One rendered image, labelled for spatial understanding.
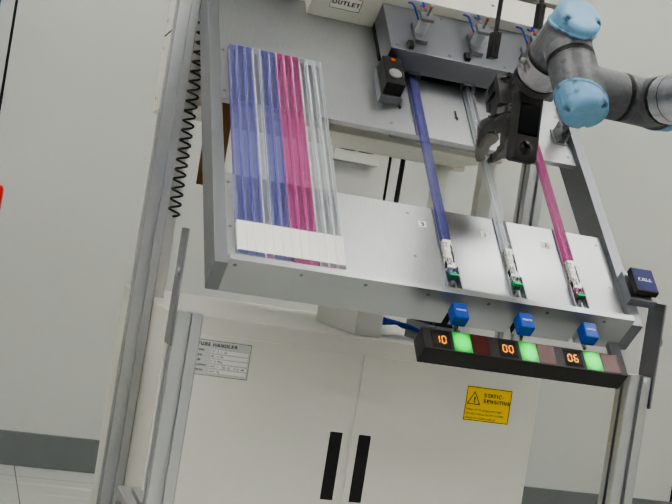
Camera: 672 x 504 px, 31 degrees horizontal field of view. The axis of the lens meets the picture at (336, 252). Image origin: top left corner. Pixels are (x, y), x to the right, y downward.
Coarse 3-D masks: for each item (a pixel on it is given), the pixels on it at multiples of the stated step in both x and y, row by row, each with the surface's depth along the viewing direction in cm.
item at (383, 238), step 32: (352, 224) 192; (384, 224) 194; (416, 224) 197; (448, 224) 199; (480, 224) 202; (512, 224) 204; (352, 256) 187; (384, 256) 189; (416, 256) 191; (480, 256) 196; (544, 256) 201; (576, 256) 204; (480, 288) 191; (544, 288) 196; (608, 288) 201
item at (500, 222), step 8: (464, 88) 226; (472, 96) 224; (472, 104) 222; (472, 112) 221; (472, 120) 220; (472, 128) 219; (488, 160) 212; (488, 168) 211; (488, 176) 209; (488, 184) 208; (488, 192) 208; (496, 192) 207; (496, 200) 206; (496, 208) 204; (496, 216) 203; (496, 224) 203; (504, 224) 202; (504, 232) 200; (504, 240) 199; (504, 248) 198; (512, 280) 193; (512, 288) 193; (520, 288) 193
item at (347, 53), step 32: (224, 0) 222; (256, 0) 225; (288, 0) 228; (224, 32) 215; (256, 32) 218; (288, 32) 221; (320, 32) 225; (352, 32) 228; (224, 64) 209; (352, 64) 221; (224, 96) 203; (352, 96) 214; (448, 96) 224; (480, 96) 227; (384, 128) 211; (416, 128) 214; (448, 128) 217; (544, 128) 226; (544, 160) 220
